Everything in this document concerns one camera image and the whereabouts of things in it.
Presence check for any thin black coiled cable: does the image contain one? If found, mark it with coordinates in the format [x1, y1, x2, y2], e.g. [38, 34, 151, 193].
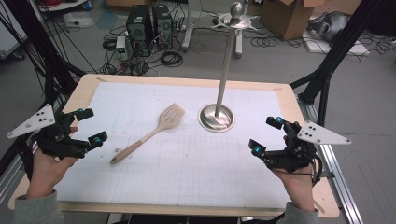
[249, 36, 278, 49]

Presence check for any person's right hand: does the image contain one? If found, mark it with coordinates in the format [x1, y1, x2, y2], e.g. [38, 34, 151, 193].
[271, 165, 317, 213]

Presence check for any black computer tower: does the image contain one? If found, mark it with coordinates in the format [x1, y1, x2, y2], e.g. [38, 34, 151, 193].
[125, 5, 154, 58]
[151, 4, 174, 50]

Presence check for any small white and green device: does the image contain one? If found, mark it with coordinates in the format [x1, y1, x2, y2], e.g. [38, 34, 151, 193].
[115, 35, 127, 61]

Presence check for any metal utensil stand with hooks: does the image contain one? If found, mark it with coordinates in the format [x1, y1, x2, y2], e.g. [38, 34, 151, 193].
[197, 1, 260, 133]

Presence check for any white flat board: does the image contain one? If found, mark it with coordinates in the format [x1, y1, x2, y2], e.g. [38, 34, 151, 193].
[302, 38, 372, 57]

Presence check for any black frame strut with cables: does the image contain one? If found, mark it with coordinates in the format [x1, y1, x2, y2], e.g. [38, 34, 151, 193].
[2, 0, 87, 110]

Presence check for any thick black coiled cable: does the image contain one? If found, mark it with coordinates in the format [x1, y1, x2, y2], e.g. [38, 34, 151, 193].
[161, 50, 184, 68]

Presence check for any wooden slotted spatula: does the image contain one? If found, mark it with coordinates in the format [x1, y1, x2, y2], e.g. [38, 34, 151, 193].
[109, 103, 186, 165]

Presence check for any white metal stand leg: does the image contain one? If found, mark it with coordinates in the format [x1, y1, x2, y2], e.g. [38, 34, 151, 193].
[233, 29, 245, 59]
[181, 0, 195, 53]

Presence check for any grey bundled cover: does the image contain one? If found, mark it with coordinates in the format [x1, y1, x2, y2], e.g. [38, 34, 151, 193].
[307, 11, 352, 43]

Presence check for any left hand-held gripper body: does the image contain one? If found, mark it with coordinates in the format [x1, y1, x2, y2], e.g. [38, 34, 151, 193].
[7, 104, 92, 161]

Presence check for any white grid mat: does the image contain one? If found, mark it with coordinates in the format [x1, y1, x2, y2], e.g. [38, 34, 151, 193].
[55, 81, 292, 209]

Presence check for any large cardboard box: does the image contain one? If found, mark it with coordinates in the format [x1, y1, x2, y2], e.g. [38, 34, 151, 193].
[260, 0, 325, 41]

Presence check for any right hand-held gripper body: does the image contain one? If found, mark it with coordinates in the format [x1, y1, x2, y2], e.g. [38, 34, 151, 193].
[264, 120, 352, 174]

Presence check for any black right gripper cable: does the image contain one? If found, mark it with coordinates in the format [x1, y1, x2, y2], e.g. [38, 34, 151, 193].
[311, 153, 323, 188]

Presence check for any round white table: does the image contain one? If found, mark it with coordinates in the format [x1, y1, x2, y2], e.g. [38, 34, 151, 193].
[36, 0, 89, 13]

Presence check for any white cabinet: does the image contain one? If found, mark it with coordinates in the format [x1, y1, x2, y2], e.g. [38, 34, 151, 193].
[0, 0, 28, 60]

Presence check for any person's left hand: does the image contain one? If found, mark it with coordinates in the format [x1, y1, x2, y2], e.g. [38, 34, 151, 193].
[26, 148, 79, 200]

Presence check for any clear plastic bag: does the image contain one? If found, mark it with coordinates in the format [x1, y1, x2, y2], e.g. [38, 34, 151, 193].
[64, 12, 95, 30]

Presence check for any aluminium rail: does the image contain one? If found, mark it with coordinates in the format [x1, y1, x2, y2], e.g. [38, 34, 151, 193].
[297, 96, 364, 224]
[0, 102, 64, 204]

